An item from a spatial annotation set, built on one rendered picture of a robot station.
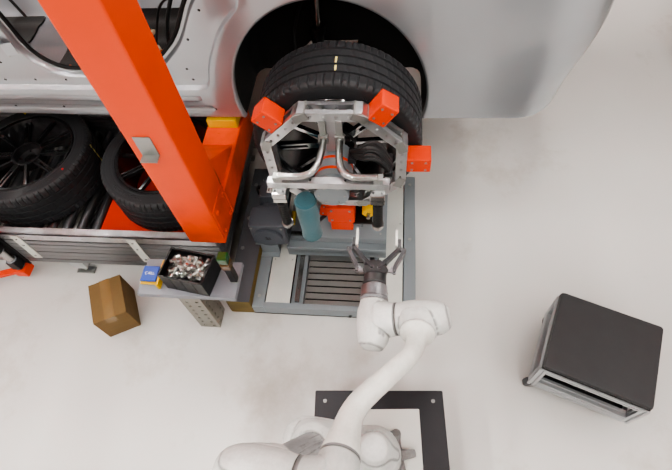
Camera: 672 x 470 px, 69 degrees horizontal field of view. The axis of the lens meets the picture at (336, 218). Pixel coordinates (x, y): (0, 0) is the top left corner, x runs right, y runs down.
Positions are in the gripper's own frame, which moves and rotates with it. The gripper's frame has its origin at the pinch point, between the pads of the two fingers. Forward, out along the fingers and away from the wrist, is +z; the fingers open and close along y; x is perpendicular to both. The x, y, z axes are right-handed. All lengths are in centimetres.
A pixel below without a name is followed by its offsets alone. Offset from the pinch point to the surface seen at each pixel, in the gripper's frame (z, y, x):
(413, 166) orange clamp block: 28.5, 12.5, 2.2
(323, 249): 31, -28, -67
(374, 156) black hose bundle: 17.0, -1.5, 20.9
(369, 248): 33, -5, -68
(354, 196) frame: 32.7, -11.0, -23.9
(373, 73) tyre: 45, -3, 32
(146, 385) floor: -38, -107, -83
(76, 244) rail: 19, -148, -51
